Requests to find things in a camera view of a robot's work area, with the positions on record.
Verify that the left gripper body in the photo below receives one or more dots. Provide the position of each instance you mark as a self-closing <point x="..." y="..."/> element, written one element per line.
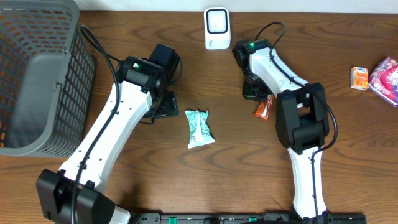
<point x="168" y="106"/>

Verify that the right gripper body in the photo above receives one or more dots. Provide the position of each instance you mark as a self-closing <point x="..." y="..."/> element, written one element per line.
<point x="254" y="88"/>

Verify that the orange snack bar wrapper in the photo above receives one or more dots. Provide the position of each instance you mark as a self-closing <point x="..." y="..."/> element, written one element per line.
<point x="264" y="108"/>

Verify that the mint green wipes packet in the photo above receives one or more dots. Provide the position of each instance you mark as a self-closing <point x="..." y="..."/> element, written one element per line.
<point x="200" y="134"/>

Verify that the small orange carton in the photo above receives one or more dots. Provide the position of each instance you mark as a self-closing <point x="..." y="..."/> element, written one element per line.
<point x="359" y="78"/>

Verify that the purple pink floral pack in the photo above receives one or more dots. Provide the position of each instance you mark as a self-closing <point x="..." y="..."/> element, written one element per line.
<point x="383" y="81"/>

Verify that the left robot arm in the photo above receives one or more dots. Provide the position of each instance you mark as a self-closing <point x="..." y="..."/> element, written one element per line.
<point x="75" y="193"/>

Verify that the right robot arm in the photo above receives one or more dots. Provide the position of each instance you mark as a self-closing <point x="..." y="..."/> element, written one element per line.
<point x="301" y="119"/>

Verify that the white barcode scanner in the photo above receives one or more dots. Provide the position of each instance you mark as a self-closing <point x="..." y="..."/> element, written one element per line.
<point x="217" y="28"/>

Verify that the grey plastic mesh basket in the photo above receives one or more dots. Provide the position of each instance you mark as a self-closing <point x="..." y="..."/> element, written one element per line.
<point x="47" y="76"/>

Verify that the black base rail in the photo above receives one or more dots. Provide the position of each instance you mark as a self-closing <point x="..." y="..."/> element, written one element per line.
<point x="270" y="217"/>

